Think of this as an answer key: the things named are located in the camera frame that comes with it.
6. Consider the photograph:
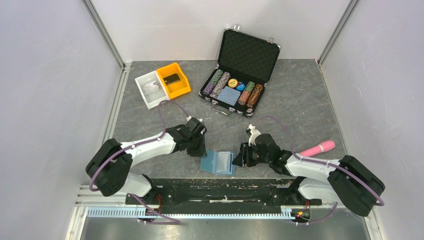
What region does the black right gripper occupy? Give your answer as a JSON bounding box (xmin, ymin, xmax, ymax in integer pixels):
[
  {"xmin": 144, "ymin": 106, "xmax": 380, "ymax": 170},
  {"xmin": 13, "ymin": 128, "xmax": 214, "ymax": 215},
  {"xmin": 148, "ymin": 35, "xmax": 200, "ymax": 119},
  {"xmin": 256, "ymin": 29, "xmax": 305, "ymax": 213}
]
[{"xmin": 232, "ymin": 141, "xmax": 271, "ymax": 168}]

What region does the blue card holder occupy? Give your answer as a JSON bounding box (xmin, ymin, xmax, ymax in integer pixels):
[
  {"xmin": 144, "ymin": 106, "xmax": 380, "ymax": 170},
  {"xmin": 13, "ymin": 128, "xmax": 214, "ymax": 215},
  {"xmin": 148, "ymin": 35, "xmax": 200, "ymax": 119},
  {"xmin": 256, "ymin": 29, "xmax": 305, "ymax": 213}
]
[{"xmin": 199, "ymin": 150, "xmax": 236, "ymax": 176}]

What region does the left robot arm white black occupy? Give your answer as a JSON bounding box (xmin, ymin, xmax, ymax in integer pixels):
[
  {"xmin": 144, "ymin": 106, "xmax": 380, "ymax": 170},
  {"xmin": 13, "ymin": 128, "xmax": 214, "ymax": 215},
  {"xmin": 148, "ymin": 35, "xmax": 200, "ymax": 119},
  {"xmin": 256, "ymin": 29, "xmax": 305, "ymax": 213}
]
[{"xmin": 85, "ymin": 117, "xmax": 207, "ymax": 204}]

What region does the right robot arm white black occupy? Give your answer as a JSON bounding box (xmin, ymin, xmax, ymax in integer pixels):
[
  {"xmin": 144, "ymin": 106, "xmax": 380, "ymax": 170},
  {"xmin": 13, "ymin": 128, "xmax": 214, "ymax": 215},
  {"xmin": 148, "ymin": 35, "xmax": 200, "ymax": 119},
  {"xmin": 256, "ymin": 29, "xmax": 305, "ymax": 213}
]
[{"xmin": 232, "ymin": 133, "xmax": 386, "ymax": 217}]

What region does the blue playing card deck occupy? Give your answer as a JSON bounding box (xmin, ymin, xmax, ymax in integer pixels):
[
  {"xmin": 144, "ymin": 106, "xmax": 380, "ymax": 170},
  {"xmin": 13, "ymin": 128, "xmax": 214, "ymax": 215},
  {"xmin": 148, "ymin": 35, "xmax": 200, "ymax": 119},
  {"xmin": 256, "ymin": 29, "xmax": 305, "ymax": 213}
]
[{"xmin": 217, "ymin": 86, "xmax": 241, "ymax": 106}]

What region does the black card in yellow bin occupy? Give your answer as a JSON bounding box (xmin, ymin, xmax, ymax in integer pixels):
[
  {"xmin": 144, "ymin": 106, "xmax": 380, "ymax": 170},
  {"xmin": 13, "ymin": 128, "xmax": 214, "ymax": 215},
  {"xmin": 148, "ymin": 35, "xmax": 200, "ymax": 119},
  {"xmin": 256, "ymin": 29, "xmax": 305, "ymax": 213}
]
[{"xmin": 163, "ymin": 73, "xmax": 181, "ymax": 86}]

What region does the silver card in white bin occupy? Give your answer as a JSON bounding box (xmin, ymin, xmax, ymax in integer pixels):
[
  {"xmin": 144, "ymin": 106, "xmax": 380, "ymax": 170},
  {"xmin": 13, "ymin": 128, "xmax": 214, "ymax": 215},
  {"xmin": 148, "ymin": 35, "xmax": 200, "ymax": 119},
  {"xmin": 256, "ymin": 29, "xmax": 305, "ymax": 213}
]
[{"xmin": 141, "ymin": 80, "xmax": 160, "ymax": 96}]

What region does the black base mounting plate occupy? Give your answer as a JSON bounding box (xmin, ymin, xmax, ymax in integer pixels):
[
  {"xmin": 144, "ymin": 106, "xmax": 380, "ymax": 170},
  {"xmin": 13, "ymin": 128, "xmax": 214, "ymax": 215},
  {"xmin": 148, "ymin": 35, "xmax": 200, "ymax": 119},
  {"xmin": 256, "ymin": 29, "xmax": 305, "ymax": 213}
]
[{"xmin": 140, "ymin": 178, "xmax": 322, "ymax": 214}]

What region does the purple poker chip stack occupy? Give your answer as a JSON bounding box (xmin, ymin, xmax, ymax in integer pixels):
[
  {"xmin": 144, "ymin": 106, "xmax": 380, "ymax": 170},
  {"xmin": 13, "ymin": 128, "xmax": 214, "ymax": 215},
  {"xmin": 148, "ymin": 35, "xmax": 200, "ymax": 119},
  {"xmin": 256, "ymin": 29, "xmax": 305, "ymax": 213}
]
[{"xmin": 202, "ymin": 82, "xmax": 215, "ymax": 95}]

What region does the red poker chip stack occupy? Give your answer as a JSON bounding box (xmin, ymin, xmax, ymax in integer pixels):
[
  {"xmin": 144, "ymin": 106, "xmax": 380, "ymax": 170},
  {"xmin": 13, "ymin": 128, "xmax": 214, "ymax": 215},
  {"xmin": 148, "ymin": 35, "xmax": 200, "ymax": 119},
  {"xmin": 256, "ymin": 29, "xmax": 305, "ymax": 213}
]
[{"xmin": 237, "ymin": 90, "xmax": 251, "ymax": 106}]

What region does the brown orange chip stack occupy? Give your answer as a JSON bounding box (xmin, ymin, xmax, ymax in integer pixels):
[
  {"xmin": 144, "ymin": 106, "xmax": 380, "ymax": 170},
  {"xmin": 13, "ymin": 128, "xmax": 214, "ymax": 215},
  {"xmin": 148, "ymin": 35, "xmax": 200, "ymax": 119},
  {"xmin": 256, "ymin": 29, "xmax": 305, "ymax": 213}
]
[{"xmin": 246, "ymin": 84, "xmax": 264, "ymax": 108}]

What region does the yellow plastic bin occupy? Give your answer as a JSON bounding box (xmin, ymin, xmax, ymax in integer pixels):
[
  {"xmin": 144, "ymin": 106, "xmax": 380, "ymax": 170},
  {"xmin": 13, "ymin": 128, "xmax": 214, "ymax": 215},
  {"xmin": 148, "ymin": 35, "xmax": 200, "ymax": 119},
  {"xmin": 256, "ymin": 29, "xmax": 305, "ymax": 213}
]
[{"xmin": 156, "ymin": 62, "xmax": 191, "ymax": 100}]

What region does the pink grey chip stack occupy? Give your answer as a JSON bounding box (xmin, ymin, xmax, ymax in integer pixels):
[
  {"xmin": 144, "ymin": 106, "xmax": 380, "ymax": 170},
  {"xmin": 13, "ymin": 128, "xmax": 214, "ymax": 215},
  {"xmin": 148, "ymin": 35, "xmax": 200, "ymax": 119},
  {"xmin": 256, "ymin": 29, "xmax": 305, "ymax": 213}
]
[{"xmin": 209, "ymin": 72, "xmax": 231, "ymax": 98}]

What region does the blue round chip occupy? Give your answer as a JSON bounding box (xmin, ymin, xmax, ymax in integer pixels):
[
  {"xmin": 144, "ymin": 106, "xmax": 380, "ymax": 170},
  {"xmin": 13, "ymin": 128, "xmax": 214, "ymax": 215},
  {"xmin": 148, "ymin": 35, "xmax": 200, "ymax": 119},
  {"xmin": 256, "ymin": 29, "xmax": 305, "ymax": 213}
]
[{"xmin": 235, "ymin": 82, "xmax": 246, "ymax": 92}]

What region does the yellow dealer button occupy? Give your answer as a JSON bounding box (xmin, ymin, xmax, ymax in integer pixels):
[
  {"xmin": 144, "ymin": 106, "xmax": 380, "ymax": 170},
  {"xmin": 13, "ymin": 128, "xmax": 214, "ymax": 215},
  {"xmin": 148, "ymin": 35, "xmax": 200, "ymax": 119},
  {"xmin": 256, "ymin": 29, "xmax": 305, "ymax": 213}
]
[{"xmin": 227, "ymin": 78, "xmax": 238, "ymax": 88}]

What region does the green red chip stack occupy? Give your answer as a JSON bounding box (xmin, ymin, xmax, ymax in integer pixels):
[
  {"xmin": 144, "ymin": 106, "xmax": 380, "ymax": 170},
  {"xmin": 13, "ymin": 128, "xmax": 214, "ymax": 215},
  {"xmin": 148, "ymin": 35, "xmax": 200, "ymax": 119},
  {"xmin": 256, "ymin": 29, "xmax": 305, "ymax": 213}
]
[{"xmin": 244, "ymin": 81, "xmax": 256, "ymax": 93}]

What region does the white plastic bin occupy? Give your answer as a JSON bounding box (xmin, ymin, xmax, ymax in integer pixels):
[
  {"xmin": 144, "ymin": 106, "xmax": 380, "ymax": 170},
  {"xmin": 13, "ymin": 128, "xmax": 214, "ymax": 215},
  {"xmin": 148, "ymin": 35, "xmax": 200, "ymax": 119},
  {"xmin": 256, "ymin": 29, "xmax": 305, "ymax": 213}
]
[{"xmin": 135, "ymin": 70, "xmax": 170, "ymax": 110}]

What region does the green poker chip stack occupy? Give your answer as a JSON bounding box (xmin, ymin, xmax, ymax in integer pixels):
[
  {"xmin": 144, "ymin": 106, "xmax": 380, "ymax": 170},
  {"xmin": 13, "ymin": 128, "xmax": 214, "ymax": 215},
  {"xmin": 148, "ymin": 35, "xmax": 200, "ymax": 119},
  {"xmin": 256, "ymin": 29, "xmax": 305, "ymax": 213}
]
[{"xmin": 209, "ymin": 69, "xmax": 224, "ymax": 86}]

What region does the pink cylindrical tube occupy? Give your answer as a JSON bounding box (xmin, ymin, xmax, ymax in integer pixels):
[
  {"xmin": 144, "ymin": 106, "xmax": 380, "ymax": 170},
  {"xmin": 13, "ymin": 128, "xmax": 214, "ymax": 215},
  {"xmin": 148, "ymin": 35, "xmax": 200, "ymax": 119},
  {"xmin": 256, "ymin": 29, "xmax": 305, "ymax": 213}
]
[{"xmin": 299, "ymin": 140, "xmax": 336, "ymax": 157}]

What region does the black poker chip case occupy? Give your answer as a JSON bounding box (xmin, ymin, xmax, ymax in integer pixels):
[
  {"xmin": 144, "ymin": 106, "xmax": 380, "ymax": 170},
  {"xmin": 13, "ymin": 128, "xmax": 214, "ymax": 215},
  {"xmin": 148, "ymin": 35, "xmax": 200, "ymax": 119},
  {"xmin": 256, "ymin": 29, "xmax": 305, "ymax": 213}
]
[{"xmin": 198, "ymin": 28, "xmax": 281, "ymax": 118}]

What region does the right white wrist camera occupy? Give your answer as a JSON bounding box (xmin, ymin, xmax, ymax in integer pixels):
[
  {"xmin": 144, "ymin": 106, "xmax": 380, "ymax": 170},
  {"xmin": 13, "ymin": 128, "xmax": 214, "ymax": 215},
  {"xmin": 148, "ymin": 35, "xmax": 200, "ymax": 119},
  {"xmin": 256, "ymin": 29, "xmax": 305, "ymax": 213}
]
[{"xmin": 245, "ymin": 124, "xmax": 262, "ymax": 146}]

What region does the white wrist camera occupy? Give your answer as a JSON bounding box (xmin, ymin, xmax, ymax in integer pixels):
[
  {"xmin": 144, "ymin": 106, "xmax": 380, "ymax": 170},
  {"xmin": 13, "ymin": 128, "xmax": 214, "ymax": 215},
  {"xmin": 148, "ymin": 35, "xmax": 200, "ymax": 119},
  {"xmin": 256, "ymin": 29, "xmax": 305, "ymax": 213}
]
[
  {"xmin": 245, "ymin": 124, "xmax": 262, "ymax": 146},
  {"xmin": 186, "ymin": 116, "xmax": 203, "ymax": 123}
]

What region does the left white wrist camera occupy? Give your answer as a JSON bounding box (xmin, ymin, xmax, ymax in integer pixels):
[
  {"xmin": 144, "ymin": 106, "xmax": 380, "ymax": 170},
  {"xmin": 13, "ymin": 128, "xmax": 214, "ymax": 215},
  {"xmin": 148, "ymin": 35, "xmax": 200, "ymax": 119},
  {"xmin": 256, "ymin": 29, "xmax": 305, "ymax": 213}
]
[{"xmin": 186, "ymin": 116, "xmax": 203, "ymax": 123}]

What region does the white slotted cable duct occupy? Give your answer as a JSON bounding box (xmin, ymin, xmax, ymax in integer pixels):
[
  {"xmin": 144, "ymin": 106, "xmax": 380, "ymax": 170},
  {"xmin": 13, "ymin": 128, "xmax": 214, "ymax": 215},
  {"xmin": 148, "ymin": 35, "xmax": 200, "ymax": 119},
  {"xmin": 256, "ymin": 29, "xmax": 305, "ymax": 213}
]
[{"xmin": 86, "ymin": 206, "xmax": 295, "ymax": 220}]

